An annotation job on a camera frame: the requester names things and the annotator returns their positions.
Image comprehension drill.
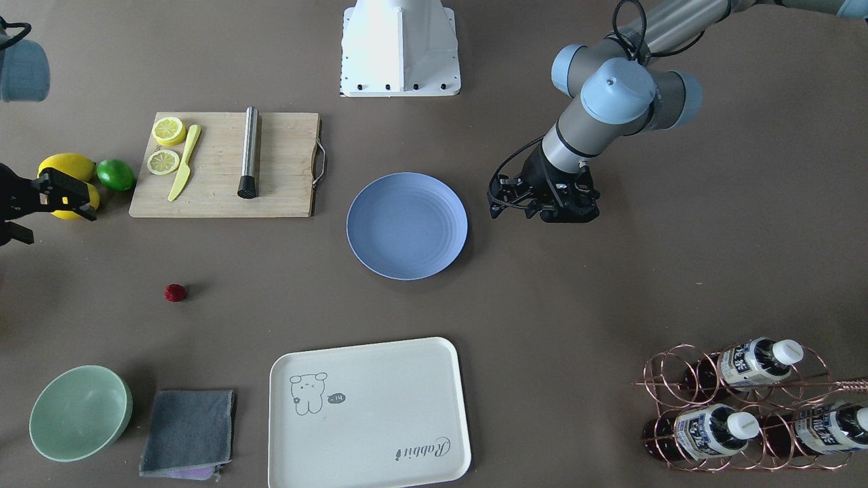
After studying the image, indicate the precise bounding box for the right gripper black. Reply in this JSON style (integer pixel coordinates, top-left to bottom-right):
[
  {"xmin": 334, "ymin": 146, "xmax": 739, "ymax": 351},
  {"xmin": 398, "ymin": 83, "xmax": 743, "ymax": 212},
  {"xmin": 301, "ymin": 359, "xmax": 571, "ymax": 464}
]
[{"xmin": 1, "ymin": 164, "xmax": 98, "ymax": 246}]

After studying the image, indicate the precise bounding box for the steel muddler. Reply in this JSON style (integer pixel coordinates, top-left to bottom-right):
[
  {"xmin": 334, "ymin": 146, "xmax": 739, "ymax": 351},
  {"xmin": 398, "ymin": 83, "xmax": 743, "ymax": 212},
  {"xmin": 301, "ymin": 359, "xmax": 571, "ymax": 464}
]
[{"xmin": 237, "ymin": 107, "xmax": 260, "ymax": 199}]

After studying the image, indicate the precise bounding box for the wooden cutting board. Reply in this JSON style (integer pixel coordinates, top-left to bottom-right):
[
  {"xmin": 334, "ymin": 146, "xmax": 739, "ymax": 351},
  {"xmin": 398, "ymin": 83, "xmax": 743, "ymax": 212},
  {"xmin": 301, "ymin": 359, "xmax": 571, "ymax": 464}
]
[{"xmin": 128, "ymin": 111, "xmax": 322, "ymax": 218}]

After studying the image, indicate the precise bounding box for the yellow lemon upper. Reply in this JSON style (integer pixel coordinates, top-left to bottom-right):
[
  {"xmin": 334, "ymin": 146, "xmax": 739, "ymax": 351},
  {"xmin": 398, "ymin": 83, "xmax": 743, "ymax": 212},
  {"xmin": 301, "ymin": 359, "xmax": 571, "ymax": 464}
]
[{"xmin": 37, "ymin": 152, "xmax": 96, "ymax": 182}]

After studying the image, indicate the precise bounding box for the blue plate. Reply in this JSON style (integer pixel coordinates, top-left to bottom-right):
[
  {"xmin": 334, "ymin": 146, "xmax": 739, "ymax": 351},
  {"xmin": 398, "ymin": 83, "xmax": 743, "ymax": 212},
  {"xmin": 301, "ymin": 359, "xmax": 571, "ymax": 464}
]
[{"xmin": 345, "ymin": 172, "xmax": 469, "ymax": 281}]

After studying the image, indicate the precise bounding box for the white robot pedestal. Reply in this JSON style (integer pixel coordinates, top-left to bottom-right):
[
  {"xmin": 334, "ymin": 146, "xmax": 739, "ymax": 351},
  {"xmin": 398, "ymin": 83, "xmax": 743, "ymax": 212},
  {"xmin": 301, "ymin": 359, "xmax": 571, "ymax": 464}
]
[{"xmin": 339, "ymin": 1, "xmax": 462, "ymax": 97}]

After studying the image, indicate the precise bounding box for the yellow plastic knife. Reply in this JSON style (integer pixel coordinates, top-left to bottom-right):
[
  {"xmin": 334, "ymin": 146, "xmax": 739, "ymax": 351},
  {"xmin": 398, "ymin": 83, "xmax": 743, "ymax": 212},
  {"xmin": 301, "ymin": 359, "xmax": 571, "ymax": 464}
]
[{"xmin": 167, "ymin": 124, "xmax": 202, "ymax": 201}]

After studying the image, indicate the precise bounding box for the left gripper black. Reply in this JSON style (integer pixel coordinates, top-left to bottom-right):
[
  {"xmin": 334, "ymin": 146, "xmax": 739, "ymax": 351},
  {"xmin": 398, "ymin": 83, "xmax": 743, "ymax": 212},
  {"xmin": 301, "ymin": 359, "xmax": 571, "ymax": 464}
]
[{"xmin": 488, "ymin": 143, "xmax": 599, "ymax": 223}]

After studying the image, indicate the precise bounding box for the bottle top in rack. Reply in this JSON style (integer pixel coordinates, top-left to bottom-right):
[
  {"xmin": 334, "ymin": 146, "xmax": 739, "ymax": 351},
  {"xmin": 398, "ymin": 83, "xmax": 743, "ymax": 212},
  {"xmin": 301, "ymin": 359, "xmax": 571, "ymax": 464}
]
[{"xmin": 682, "ymin": 337, "xmax": 805, "ymax": 399}]

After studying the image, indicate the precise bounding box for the yellow lemon lower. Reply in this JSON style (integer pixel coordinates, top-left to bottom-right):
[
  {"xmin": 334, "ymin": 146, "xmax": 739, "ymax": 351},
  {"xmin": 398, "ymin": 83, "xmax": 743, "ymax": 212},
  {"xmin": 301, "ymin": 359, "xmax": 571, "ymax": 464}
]
[{"xmin": 52, "ymin": 183, "xmax": 100, "ymax": 220}]

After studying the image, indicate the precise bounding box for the copper wire bottle rack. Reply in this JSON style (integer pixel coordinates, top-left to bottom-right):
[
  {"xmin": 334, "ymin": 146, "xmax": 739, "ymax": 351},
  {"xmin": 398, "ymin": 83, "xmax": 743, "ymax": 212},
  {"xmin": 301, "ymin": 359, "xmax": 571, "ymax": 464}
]
[{"xmin": 639, "ymin": 337, "xmax": 866, "ymax": 472}]

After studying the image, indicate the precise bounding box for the red strawberry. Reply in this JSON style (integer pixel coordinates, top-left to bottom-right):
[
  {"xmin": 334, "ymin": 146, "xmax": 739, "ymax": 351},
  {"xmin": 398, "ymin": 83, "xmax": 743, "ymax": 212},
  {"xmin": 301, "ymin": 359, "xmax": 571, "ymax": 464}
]
[{"xmin": 163, "ymin": 283, "xmax": 187, "ymax": 302}]

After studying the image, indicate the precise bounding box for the green bowl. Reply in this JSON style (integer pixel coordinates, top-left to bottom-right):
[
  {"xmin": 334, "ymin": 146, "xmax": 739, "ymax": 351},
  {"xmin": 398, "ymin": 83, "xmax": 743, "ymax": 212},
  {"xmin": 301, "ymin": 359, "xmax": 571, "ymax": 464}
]
[{"xmin": 28, "ymin": 365, "xmax": 133, "ymax": 462}]

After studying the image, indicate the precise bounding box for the lemon slice lower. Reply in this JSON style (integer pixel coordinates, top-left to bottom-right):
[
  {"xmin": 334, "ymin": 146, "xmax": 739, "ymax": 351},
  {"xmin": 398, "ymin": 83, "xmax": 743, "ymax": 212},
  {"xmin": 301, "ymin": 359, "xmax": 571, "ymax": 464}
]
[{"xmin": 146, "ymin": 149, "xmax": 181, "ymax": 176}]

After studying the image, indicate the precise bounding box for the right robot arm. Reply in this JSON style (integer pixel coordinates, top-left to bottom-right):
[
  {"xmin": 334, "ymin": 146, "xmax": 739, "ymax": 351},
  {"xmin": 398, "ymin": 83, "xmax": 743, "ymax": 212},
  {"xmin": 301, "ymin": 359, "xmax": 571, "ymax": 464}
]
[{"xmin": 1, "ymin": 19, "xmax": 97, "ymax": 246}]

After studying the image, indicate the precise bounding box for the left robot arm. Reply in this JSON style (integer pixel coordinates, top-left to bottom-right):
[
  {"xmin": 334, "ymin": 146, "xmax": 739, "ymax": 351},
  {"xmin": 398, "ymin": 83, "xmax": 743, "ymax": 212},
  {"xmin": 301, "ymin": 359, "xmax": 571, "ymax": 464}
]
[{"xmin": 487, "ymin": 1, "xmax": 754, "ymax": 223}]

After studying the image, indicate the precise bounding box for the green lime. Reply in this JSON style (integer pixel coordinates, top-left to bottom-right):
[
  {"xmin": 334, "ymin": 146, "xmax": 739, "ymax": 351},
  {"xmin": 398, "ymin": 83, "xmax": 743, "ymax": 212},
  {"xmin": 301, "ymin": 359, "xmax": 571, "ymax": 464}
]
[{"xmin": 95, "ymin": 159, "xmax": 136, "ymax": 192}]

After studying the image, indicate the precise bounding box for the lemon slice upper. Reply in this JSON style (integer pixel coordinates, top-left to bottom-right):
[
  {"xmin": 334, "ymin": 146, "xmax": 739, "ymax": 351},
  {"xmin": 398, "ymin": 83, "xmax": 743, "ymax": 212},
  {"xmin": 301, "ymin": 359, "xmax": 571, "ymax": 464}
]
[{"xmin": 150, "ymin": 117, "xmax": 187, "ymax": 147}]

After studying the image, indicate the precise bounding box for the lemon slice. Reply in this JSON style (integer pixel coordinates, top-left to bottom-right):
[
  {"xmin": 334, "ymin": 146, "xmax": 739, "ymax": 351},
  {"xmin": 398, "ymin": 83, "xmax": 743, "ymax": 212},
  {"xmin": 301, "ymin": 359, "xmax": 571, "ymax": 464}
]
[
  {"xmin": 146, "ymin": 149, "xmax": 181, "ymax": 176},
  {"xmin": 150, "ymin": 117, "xmax": 187, "ymax": 147}
]

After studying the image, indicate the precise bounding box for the yellow lemon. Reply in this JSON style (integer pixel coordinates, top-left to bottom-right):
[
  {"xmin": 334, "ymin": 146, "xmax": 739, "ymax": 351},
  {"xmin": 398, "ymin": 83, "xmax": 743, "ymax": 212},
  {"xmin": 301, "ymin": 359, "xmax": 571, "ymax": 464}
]
[
  {"xmin": 37, "ymin": 152, "xmax": 96, "ymax": 182},
  {"xmin": 52, "ymin": 183, "xmax": 100, "ymax": 220}
]

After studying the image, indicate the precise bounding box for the cream rabbit tray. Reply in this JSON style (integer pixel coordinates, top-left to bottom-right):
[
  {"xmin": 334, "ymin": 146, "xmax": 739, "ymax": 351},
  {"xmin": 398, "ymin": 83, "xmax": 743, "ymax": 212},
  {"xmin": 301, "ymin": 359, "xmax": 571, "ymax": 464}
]
[{"xmin": 267, "ymin": 337, "xmax": 472, "ymax": 487}]

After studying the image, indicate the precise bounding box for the bottle lower rack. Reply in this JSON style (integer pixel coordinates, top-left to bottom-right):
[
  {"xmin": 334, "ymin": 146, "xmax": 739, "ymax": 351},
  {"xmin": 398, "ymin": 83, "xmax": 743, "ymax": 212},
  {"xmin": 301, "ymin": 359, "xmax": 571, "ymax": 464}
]
[
  {"xmin": 762, "ymin": 402, "xmax": 867, "ymax": 458},
  {"xmin": 642, "ymin": 403, "xmax": 762, "ymax": 463}
]

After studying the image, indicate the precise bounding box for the grey folded cloth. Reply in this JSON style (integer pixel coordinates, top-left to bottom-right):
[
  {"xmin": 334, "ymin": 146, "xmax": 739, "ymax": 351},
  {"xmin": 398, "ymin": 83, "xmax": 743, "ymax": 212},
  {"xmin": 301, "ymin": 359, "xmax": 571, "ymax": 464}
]
[{"xmin": 138, "ymin": 390, "xmax": 235, "ymax": 481}]

